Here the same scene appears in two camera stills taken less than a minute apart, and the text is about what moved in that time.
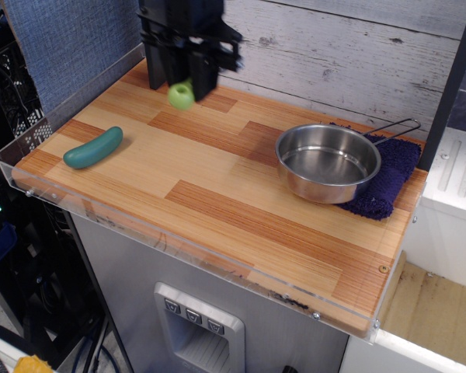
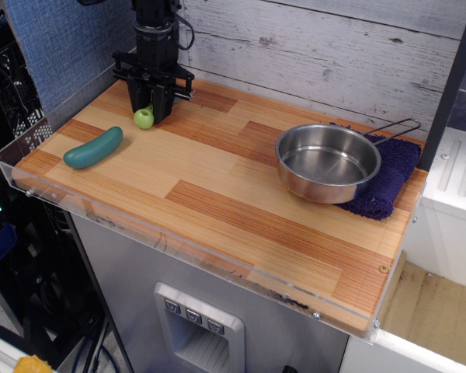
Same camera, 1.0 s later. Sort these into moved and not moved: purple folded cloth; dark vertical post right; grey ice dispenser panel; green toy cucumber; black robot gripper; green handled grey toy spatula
Moved: green handled grey toy spatula; black robot gripper
Not moved: green toy cucumber; dark vertical post right; purple folded cloth; grey ice dispenser panel
